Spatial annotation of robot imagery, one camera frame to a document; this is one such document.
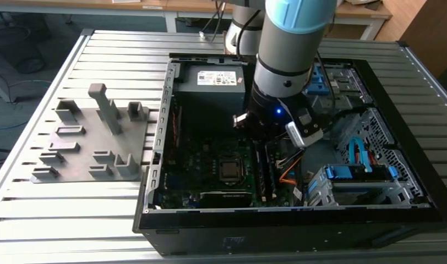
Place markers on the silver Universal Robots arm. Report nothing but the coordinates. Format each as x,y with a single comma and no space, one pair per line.
290,41

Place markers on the grey power supply unit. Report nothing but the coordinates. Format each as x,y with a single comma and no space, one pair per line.
216,88

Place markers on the blue disk carrier latch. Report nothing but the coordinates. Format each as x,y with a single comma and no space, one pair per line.
319,86

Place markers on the silver CPU in socket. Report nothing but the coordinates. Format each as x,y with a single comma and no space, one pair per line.
231,169

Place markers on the dark green motherboard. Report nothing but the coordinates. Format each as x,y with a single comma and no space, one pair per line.
195,165

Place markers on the grey metal disk cage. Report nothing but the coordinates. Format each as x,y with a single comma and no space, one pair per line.
352,85

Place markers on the hard disk in blue carrier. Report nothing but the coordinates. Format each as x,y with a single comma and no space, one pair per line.
342,173

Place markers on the black graphics card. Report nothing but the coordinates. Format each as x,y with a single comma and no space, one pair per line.
227,199

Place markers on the black open PC case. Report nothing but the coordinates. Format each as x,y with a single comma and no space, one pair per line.
283,236

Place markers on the grey parts rack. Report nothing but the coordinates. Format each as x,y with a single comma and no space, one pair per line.
96,132

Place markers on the small wooden desk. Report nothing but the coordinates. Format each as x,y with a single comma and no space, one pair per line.
363,12

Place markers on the brown wooden cabinet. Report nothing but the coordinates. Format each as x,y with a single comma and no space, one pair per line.
429,33

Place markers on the long wooden desk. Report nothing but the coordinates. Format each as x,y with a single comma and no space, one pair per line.
98,4

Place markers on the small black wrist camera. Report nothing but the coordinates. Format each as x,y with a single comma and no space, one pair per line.
240,121

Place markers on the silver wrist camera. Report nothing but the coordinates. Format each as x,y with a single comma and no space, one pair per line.
300,137

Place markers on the grey disk bay frame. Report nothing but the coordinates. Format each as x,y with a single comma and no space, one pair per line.
357,192

